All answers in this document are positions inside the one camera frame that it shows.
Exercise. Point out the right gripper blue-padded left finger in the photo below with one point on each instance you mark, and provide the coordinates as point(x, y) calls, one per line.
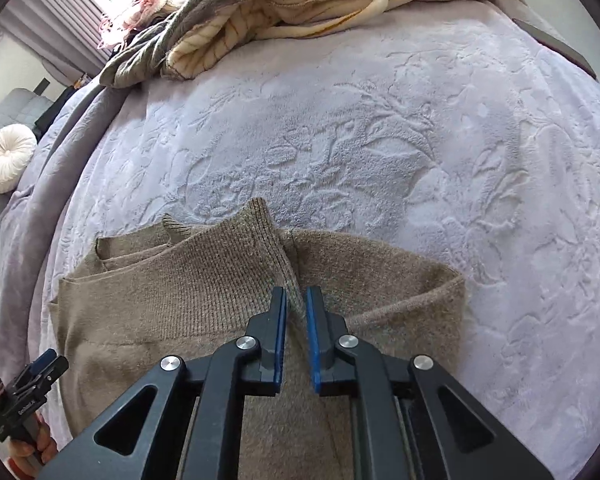
point(183, 419)

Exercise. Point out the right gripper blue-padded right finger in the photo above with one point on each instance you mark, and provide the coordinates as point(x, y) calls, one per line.
point(410, 419)

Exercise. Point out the olive brown knit sweater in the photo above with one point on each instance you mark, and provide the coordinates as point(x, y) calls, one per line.
point(185, 290)

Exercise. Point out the person's left hand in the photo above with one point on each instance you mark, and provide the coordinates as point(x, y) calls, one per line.
point(19, 452)

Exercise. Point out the round cream pleated cushion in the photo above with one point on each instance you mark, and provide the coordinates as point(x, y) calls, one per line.
point(17, 146)

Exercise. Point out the lavender embossed bed blanket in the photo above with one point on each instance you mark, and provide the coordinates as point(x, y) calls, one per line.
point(443, 129)

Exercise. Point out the grey-green knit garment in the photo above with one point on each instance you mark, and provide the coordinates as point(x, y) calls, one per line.
point(143, 58)

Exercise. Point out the grey pleated curtain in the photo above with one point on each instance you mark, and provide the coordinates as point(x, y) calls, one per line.
point(63, 34)

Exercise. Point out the pink fabric pile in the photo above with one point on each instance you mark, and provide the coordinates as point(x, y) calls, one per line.
point(126, 18)

